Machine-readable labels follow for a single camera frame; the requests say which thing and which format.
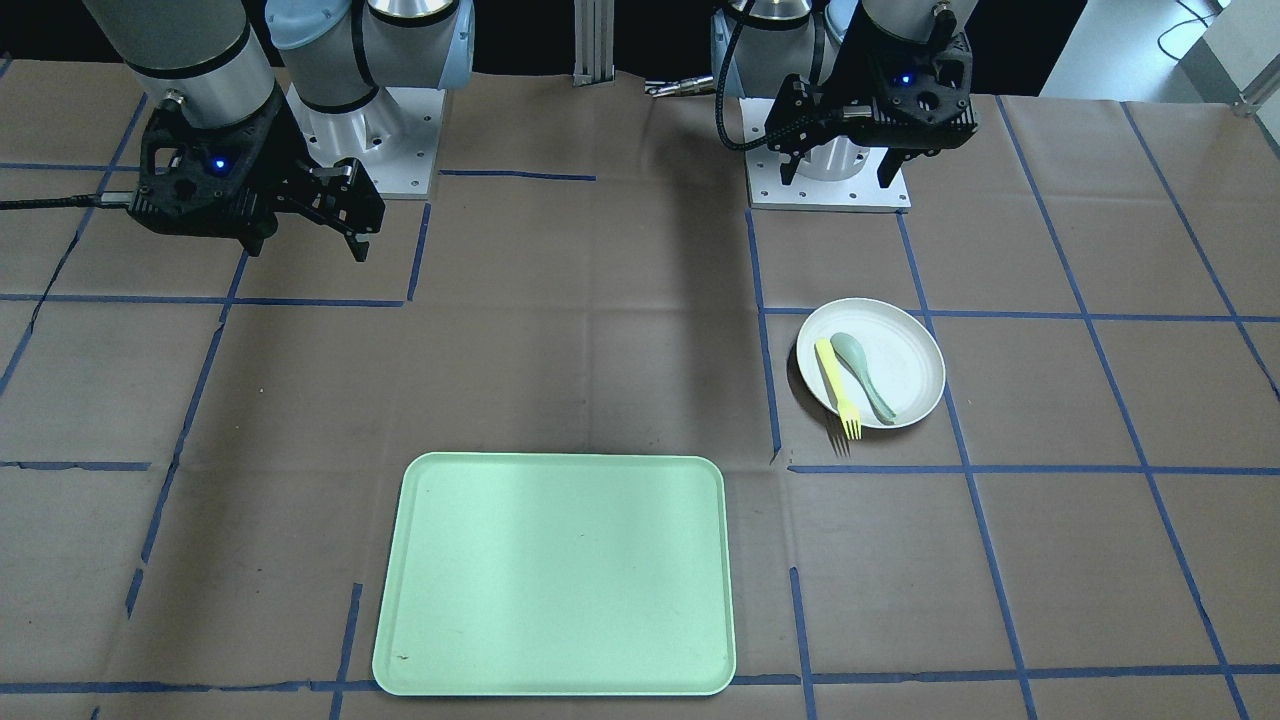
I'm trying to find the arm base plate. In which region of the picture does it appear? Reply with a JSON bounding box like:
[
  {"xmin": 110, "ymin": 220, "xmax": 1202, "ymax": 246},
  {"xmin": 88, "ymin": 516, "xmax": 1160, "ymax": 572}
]
[
  {"xmin": 745, "ymin": 137, "xmax": 913, "ymax": 213},
  {"xmin": 285, "ymin": 87, "xmax": 448, "ymax": 201}
]

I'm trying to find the light green plastic tray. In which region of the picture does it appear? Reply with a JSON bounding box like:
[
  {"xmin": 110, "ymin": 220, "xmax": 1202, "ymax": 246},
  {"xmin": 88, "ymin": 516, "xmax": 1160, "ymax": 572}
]
[{"xmin": 372, "ymin": 452, "xmax": 737, "ymax": 697}]

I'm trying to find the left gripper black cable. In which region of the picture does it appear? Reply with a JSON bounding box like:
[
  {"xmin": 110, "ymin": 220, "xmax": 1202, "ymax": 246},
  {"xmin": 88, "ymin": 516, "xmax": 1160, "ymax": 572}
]
[{"xmin": 714, "ymin": 8, "xmax": 801, "ymax": 154}]

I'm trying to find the white round plate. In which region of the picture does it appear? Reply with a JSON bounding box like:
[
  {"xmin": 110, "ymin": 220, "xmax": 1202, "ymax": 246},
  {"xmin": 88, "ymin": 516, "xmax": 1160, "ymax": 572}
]
[{"xmin": 795, "ymin": 299, "xmax": 946, "ymax": 429}]

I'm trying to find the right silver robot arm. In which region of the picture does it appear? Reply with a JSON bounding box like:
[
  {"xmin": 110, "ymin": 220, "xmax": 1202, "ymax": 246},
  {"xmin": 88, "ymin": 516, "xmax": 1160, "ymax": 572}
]
[{"xmin": 87, "ymin": 1, "xmax": 475, "ymax": 261}]

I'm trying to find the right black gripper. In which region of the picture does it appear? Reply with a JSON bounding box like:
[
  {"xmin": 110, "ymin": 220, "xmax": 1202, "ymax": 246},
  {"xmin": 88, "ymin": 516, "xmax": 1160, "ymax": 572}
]
[{"xmin": 128, "ymin": 92, "xmax": 385, "ymax": 263}]

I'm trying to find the teal plastic spoon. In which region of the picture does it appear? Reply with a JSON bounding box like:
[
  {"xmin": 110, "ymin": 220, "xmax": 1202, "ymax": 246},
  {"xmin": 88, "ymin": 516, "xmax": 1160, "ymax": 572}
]
[{"xmin": 829, "ymin": 332, "xmax": 897, "ymax": 424}]

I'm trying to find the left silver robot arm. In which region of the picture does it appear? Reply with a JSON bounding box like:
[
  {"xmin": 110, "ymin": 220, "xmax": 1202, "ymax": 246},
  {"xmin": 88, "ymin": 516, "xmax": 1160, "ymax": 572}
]
[{"xmin": 712, "ymin": 1, "xmax": 980, "ymax": 187}]

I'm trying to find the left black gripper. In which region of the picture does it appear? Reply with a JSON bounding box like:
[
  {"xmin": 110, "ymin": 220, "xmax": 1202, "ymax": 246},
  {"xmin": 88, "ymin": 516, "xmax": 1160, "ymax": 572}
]
[{"xmin": 765, "ymin": 29, "xmax": 979, "ymax": 190}]

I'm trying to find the aluminium profile post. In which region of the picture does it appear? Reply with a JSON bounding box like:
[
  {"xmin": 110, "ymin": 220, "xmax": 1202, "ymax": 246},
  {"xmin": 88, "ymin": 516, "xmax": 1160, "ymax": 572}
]
[{"xmin": 572, "ymin": 0, "xmax": 616, "ymax": 87}]

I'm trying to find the yellow plastic fork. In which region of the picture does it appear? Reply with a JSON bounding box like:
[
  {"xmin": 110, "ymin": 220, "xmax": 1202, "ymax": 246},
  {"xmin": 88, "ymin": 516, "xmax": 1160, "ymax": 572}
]
[{"xmin": 815, "ymin": 337, "xmax": 861, "ymax": 441}]

